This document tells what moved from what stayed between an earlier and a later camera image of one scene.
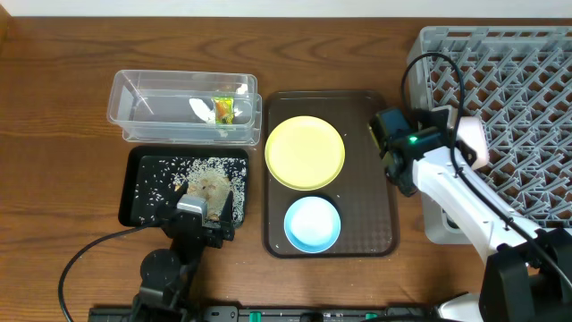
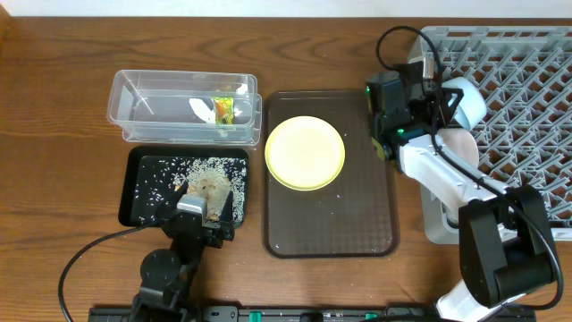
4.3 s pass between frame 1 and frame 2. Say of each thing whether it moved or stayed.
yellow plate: stayed
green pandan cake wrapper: stayed
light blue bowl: moved
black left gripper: stayed
